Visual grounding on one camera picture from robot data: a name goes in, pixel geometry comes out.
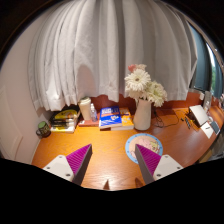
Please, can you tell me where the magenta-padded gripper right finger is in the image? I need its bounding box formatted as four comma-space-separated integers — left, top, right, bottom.
134, 143, 184, 185

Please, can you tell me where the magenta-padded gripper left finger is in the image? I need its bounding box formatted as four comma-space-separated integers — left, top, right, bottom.
42, 143, 93, 186

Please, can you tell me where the round blue-rimmed mouse pad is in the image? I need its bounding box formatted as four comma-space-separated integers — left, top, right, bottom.
124, 132, 164, 165

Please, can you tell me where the dark mug green inside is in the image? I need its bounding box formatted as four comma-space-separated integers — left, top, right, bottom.
35, 120, 52, 139

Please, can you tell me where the dark book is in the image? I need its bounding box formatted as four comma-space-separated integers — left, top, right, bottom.
49, 121, 77, 129
49, 117, 78, 125

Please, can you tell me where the red notebook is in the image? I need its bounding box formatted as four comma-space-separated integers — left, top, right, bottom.
77, 119, 100, 128

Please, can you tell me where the white notepad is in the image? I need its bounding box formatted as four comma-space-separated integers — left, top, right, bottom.
199, 121, 215, 140

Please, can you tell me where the white ceramic vase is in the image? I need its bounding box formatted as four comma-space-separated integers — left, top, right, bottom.
132, 98, 153, 131

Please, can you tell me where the orange book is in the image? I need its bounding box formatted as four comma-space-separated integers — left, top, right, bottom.
111, 107, 135, 131

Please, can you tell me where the clear spray bottle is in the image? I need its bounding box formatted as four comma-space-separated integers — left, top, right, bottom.
90, 102, 98, 123

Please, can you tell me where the white laptop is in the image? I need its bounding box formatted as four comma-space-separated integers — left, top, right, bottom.
188, 104, 210, 127

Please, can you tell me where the cream lidded tumbler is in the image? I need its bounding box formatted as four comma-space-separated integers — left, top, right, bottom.
78, 96, 93, 122

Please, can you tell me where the blue book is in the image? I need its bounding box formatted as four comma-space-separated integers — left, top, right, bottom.
98, 105, 123, 129

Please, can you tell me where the white flower bouquet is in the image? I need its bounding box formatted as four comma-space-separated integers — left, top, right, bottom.
124, 63, 168, 108

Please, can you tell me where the grey-blue curtain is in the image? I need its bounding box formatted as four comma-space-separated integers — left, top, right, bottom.
189, 24, 224, 99

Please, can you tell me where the white pleated curtain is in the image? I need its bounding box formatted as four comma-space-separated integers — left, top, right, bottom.
28, 0, 198, 112

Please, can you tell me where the black cable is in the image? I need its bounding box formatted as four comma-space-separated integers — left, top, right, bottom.
151, 107, 181, 129

